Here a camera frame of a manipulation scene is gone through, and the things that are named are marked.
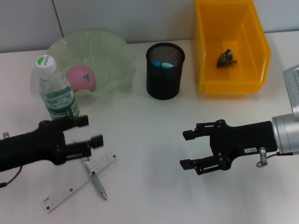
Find yellow plastic storage bin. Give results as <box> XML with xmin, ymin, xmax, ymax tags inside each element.
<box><xmin>195</xmin><ymin>0</ymin><xmax>271</xmax><ymax>95</ymax></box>

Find pink peach ball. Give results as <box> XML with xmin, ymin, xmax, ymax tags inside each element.
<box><xmin>66</xmin><ymin>65</ymin><xmax>97</xmax><ymax>92</ymax></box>

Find clear water bottle green label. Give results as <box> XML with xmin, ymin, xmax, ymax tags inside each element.
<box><xmin>35</xmin><ymin>55</ymin><xmax>81</xmax><ymax>122</ymax></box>

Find translucent green glass fruit plate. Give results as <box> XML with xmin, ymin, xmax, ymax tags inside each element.
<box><xmin>31</xmin><ymin>29</ymin><xmax>138</xmax><ymax>97</ymax></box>

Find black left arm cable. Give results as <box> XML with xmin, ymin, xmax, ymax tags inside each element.
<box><xmin>0</xmin><ymin>165</ymin><xmax>23</xmax><ymax>189</ymax></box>

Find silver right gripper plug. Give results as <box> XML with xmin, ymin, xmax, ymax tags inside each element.
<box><xmin>256</xmin><ymin>147</ymin><xmax>268</xmax><ymax>168</ymax></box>

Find black mesh pen cup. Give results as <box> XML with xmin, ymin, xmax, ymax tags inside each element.
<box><xmin>145</xmin><ymin>42</ymin><xmax>185</xmax><ymax>101</ymax></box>

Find blue scissors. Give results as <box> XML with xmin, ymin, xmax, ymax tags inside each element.
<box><xmin>151</xmin><ymin>60</ymin><xmax>175</xmax><ymax>70</ymax></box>

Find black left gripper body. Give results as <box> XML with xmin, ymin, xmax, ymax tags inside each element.
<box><xmin>0</xmin><ymin>120</ymin><xmax>68</xmax><ymax>173</ymax></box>

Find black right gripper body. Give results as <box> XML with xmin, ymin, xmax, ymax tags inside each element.
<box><xmin>209</xmin><ymin>119</ymin><xmax>278</xmax><ymax>171</ymax></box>

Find green plastic wrapper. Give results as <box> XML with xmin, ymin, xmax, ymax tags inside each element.
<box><xmin>216</xmin><ymin>48</ymin><xmax>238</xmax><ymax>68</ymax></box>

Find clear plastic ruler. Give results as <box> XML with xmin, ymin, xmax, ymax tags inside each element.
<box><xmin>41</xmin><ymin>151</ymin><xmax>119</xmax><ymax>214</ymax></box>

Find silver ballpoint pen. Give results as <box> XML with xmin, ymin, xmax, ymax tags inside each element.
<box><xmin>83</xmin><ymin>156</ymin><xmax>108</xmax><ymax>201</ymax></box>

